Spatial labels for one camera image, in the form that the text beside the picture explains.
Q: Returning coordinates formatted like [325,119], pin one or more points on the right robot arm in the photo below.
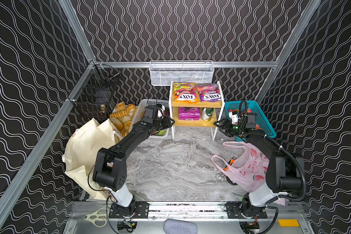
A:
[284,175]

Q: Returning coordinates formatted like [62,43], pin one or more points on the orange Fox's candy bag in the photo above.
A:
[185,93]

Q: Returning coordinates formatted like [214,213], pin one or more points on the black wire wall basket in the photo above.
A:
[95,98]

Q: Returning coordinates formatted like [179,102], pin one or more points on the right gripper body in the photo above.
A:
[224,125]

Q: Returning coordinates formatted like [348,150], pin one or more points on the purple snack packet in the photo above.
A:
[188,113]

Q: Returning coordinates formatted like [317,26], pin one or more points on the white plastic vegetable basket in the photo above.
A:
[138,129]

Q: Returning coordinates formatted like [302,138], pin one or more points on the metal base rail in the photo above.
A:
[206,211]

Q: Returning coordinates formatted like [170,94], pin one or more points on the teal plastic fruit basket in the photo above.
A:
[261,119]

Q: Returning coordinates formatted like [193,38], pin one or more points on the long braided bread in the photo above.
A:
[119,114]

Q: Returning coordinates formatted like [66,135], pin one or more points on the grey cloth pad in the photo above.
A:
[172,226]

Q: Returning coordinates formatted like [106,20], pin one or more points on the white wire wall basket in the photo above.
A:
[164,73]

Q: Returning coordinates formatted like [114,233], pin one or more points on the pink plastic grocery bag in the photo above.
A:
[249,172]

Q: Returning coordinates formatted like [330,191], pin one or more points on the large bread loaf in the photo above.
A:
[117,123]

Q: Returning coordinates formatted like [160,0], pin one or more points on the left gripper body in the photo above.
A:
[165,122]

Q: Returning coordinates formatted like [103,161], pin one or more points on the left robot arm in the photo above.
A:
[110,168]

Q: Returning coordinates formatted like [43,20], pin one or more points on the green drink can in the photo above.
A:
[207,114]

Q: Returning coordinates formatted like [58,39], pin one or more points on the scissors with cream handles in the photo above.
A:
[97,218]

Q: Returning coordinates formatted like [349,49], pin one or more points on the purple Fox's candy bag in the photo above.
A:
[209,92]

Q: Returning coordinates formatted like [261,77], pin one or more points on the cream canvas tote bag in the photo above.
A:
[81,152]

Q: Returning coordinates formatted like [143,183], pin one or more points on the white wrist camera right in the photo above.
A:
[235,117]

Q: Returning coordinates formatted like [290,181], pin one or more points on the orange box cutter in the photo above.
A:
[228,164]

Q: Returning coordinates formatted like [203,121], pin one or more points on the yellow tag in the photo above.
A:
[288,223]

